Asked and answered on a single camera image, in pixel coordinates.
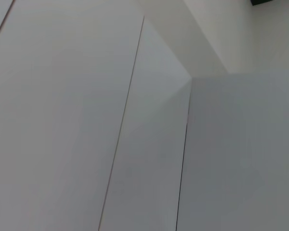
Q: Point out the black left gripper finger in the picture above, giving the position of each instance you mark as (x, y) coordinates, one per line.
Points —
(261, 2)

